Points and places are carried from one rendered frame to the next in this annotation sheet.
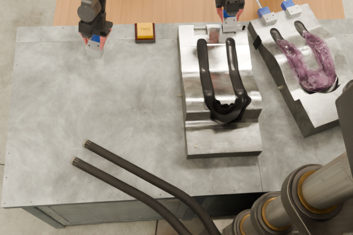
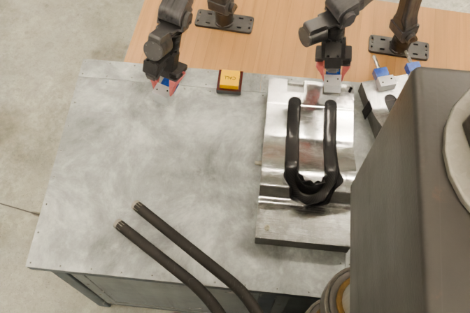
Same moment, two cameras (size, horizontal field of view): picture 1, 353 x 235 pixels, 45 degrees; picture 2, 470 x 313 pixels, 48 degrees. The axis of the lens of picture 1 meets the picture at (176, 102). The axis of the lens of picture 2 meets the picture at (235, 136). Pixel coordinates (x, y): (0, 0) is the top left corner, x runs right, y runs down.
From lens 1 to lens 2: 0.14 m
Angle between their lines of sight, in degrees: 8
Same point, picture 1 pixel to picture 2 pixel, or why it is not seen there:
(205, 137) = (280, 219)
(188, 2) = (289, 52)
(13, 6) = (96, 35)
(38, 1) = (125, 32)
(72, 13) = not seen: hidden behind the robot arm
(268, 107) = not seen: hidden behind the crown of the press
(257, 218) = not seen: outside the picture
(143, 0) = (234, 42)
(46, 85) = (103, 130)
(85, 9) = (153, 45)
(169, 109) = (244, 178)
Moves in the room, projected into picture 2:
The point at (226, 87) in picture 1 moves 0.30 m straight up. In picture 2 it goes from (315, 160) to (333, 107)
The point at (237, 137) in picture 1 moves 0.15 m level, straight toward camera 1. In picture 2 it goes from (321, 225) to (287, 266)
